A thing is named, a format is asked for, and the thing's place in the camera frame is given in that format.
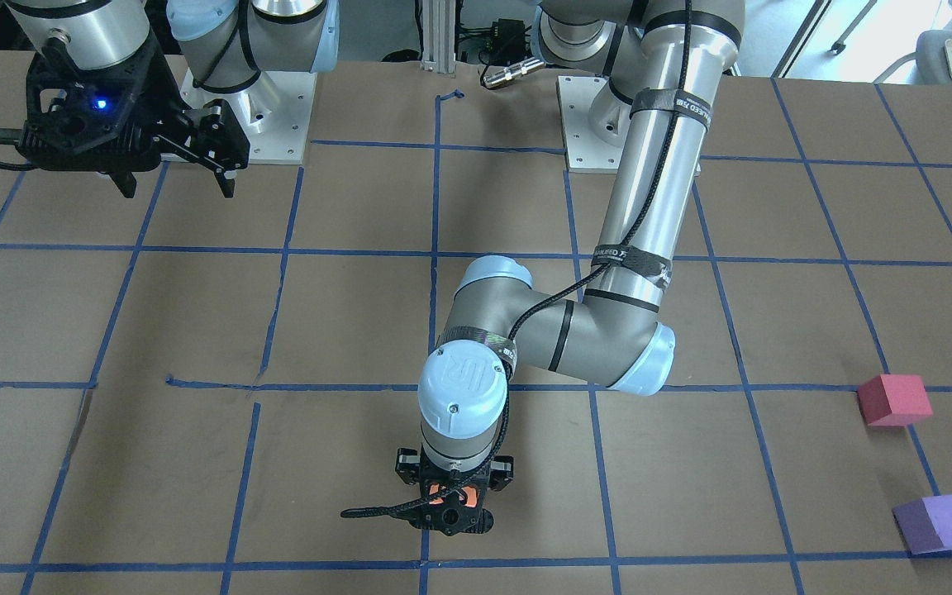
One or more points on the aluminium frame post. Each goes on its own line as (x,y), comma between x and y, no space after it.
(438,36)

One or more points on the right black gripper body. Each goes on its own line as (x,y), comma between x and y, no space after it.
(159,101)

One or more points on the silver cable connector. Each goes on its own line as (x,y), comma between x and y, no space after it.
(511,73)

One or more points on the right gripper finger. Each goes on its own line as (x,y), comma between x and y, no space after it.
(226,180)
(126,183)

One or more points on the pink foam cube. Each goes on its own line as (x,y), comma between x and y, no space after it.
(894,400)

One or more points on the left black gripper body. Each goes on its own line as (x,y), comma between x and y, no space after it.
(406,467)

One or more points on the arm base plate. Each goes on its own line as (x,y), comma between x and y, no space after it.
(595,124)
(276,113)

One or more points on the purple foam cube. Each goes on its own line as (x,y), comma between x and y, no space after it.
(926,524)

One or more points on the orange foam cube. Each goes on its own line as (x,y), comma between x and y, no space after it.
(468,497)

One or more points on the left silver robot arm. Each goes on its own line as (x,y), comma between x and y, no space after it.
(663,62)

